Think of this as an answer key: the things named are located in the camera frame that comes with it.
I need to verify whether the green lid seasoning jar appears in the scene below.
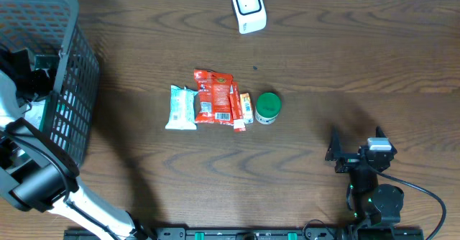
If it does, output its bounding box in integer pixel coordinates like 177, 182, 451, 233
255, 93, 282, 124

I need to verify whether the orange snack packet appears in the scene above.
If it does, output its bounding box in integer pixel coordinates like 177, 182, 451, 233
240, 93, 254, 124

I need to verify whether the red stick sachet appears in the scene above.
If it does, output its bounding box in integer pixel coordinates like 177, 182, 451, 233
229, 81, 246, 132

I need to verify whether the red snack packet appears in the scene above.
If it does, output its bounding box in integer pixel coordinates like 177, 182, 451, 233
194, 70, 234, 125

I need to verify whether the teal white snack packet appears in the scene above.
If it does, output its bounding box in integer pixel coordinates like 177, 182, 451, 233
165, 85, 198, 130

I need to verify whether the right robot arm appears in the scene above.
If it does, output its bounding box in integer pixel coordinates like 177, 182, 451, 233
325, 127, 404, 240

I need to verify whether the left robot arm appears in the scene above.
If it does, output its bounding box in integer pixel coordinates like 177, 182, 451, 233
1, 50, 157, 239

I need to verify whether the white barcode scanner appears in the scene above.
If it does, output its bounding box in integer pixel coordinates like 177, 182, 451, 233
232, 0, 267, 34

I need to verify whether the green white flat packet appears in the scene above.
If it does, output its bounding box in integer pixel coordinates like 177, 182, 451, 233
25, 55, 60, 131

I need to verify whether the grey plastic mesh basket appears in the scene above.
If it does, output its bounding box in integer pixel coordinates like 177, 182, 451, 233
1, 0, 100, 165

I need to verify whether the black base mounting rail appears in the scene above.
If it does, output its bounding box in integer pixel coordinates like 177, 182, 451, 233
63, 226, 426, 240

